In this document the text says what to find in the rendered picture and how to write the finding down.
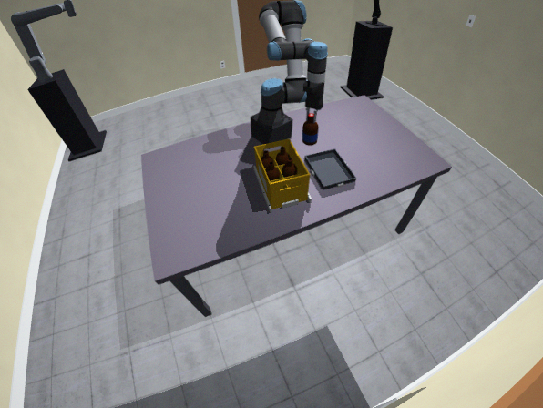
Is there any yellow crate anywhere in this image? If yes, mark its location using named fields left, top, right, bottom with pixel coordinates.
left=255, top=142, right=310, bottom=209

